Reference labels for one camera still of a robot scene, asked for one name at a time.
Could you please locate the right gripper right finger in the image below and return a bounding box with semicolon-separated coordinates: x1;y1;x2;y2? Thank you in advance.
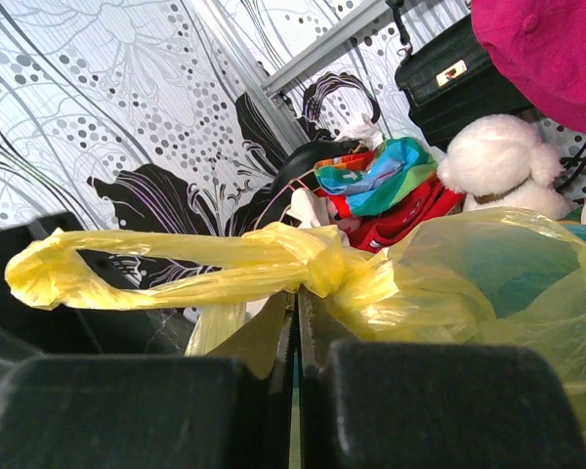
297;291;586;468

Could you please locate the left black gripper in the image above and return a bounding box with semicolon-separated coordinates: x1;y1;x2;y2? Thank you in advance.
0;212;186;379

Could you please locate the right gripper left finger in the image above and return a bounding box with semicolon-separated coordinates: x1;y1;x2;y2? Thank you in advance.
0;293;294;468

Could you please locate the yellow trash bag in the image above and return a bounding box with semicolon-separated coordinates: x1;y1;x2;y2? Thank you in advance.
5;208;586;437

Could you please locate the teal trash bin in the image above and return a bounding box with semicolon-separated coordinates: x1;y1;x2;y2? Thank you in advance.
481;224;586;317

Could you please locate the cream canvas tote bag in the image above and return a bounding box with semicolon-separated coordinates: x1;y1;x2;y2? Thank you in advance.
286;188;350;246

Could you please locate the magenta fabric bag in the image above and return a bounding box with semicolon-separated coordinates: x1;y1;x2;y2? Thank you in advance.
471;0;586;133

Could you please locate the red cloth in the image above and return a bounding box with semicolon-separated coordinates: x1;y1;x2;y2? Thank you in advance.
318;175;464;253

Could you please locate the colourful printed cloth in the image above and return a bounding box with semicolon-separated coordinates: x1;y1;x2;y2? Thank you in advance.
314;137;437;219

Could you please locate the white sheep plush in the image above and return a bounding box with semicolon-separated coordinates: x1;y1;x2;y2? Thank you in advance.
437;114;572;220

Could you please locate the black leather handbag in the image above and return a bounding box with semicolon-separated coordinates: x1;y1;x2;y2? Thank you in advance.
387;1;532;151

